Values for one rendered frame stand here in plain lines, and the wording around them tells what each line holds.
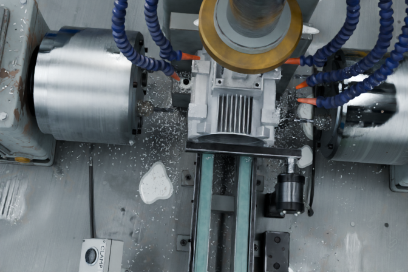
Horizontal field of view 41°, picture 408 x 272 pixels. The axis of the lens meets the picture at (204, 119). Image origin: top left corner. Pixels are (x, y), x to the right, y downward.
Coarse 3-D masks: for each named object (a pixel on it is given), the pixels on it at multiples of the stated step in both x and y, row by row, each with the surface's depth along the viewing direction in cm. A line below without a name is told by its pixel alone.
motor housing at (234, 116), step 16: (192, 80) 123; (208, 80) 119; (272, 80) 120; (192, 96) 120; (208, 96) 117; (240, 96) 114; (272, 96) 119; (208, 112) 116; (224, 112) 114; (240, 112) 114; (256, 112) 116; (192, 128) 117; (224, 128) 113; (240, 128) 113; (272, 128) 118; (240, 144) 128; (256, 144) 125; (272, 144) 121
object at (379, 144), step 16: (352, 48) 118; (336, 64) 116; (352, 64) 112; (400, 64) 113; (352, 80) 110; (400, 80) 110; (368, 96) 109; (384, 96) 109; (400, 96) 109; (320, 112) 127; (336, 112) 113; (352, 112) 109; (368, 112) 109; (384, 112) 109; (400, 112) 109; (320, 128) 117; (336, 128) 113; (352, 128) 110; (368, 128) 110; (384, 128) 110; (400, 128) 110; (320, 144) 126; (336, 144) 113; (352, 144) 112; (368, 144) 112; (384, 144) 112; (400, 144) 112; (336, 160) 120; (352, 160) 118; (368, 160) 117; (384, 160) 117; (400, 160) 116
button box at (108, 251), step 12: (84, 240) 110; (96, 240) 108; (108, 240) 107; (120, 240) 110; (84, 252) 109; (108, 252) 107; (120, 252) 109; (84, 264) 108; (96, 264) 107; (108, 264) 106; (120, 264) 109
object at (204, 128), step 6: (204, 48) 119; (204, 54) 119; (198, 126) 115; (204, 126) 113; (210, 126) 114; (264, 126) 114; (198, 132) 114; (204, 132) 114; (210, 132) 114; (258, 132) 114; (264, 132) 114; (264, 138) 115
